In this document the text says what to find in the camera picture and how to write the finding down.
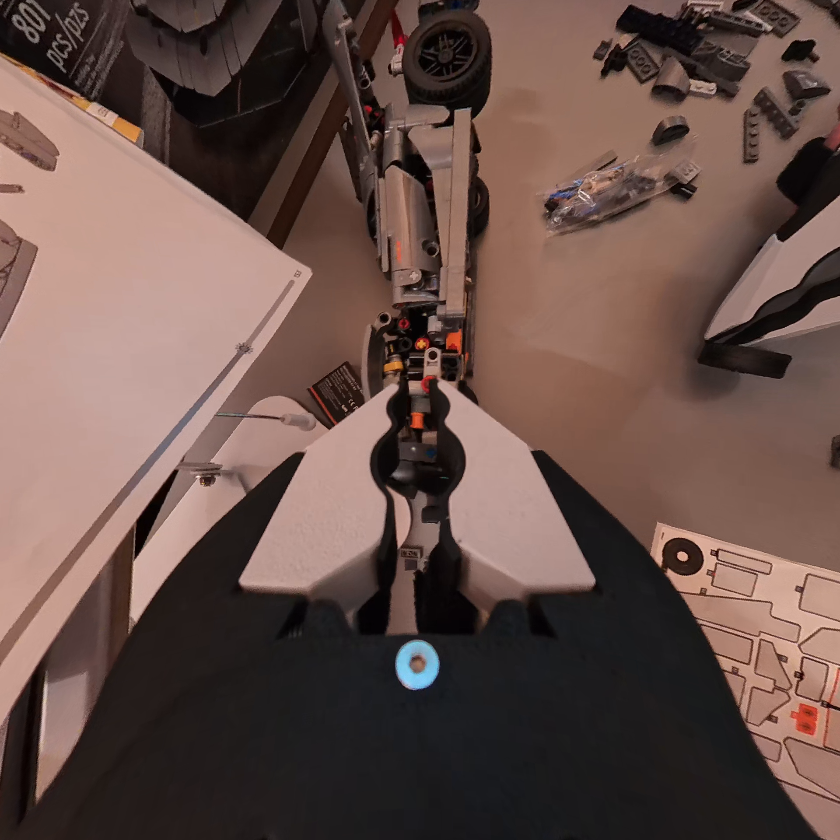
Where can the sticker sheet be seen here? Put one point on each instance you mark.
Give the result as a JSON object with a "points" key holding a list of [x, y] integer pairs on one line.
{"points": [[754, 623]]}

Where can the grey lego car model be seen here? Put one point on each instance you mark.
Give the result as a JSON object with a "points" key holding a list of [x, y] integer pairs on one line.
{"points": [[413, 216]]}

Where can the pile of grey lego pieces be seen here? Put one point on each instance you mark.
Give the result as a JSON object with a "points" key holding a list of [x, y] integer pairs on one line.
{"points": [[709, 52]]}

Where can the plastic bag of lego pieces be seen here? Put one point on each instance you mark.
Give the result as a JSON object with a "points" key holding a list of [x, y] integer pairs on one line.
{"points": [[590, 197]]}

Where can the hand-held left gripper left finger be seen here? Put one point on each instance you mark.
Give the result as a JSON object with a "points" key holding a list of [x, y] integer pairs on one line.
{"points": [[315, 512]]}

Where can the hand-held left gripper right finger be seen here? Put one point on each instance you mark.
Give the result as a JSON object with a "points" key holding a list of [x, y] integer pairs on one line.
{"points": [[518, 512]]}

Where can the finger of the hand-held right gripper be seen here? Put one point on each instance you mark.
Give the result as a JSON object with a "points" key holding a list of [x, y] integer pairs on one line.
{"points": [[814, 318], [774, 275]]}

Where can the white instruction booklet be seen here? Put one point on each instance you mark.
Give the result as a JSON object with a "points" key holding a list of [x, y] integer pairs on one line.
{"points": [[131, 328]]}

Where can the dark lego box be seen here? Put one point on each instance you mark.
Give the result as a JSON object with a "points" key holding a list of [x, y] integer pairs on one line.
{"points": [[197, 65]]}

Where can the black battery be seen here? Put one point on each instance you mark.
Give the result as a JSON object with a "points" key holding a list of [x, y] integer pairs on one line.
{"points": [[336, 394]]}

